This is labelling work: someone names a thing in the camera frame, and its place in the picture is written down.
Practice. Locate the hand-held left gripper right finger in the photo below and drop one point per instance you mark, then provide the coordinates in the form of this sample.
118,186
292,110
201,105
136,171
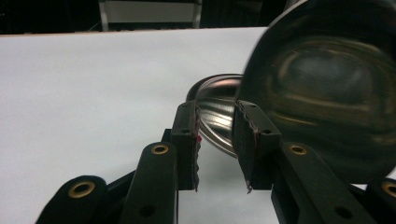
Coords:
252,146

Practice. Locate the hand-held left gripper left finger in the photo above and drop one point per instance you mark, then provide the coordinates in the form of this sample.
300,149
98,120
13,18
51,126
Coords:
186,149

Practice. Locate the steel utensil rack stand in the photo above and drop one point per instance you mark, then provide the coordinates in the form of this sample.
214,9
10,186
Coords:
218,102

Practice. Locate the white table mat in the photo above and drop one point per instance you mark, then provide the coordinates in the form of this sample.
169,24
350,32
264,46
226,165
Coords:
77,93

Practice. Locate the white metal frame stand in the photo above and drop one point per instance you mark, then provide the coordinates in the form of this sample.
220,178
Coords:
149,11

